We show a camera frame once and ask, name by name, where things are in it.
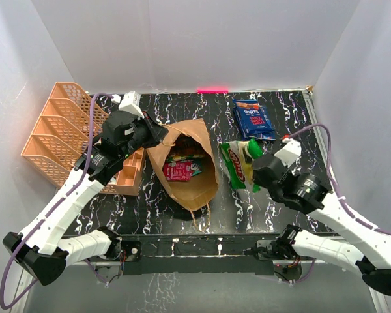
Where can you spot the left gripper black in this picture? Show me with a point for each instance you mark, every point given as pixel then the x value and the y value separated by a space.
pixel 156 131

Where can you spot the red snack packet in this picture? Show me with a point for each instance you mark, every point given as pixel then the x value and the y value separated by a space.
pixel 178 171

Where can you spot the teal foxs candy bag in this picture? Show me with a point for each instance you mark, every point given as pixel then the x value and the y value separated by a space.
pixel 187 149

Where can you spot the brown paper bag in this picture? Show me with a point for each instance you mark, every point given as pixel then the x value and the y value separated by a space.
pixel 200 190

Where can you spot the green snack packet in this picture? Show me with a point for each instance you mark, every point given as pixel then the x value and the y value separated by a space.
pixel 238 157

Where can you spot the blue burts chips packet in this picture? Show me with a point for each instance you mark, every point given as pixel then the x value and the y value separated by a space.
pixel 253 120

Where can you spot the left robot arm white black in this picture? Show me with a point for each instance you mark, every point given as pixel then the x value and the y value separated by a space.
pixel 40 248

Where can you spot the pink tape strip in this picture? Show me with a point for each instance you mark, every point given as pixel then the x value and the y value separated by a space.
pixel 215 89

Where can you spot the orange plastic file organizer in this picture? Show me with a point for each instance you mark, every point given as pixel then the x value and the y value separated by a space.
pixel 60 135

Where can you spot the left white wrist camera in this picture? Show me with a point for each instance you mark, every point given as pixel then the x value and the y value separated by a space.
pixel 129 103

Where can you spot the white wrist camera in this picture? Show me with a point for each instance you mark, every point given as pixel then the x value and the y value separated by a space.
pixel 289 152
pixel 129 103

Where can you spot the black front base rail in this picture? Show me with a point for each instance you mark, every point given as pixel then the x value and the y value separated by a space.
pixel 213 253

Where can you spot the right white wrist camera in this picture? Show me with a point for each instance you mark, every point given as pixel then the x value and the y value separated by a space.
pixel 289 152

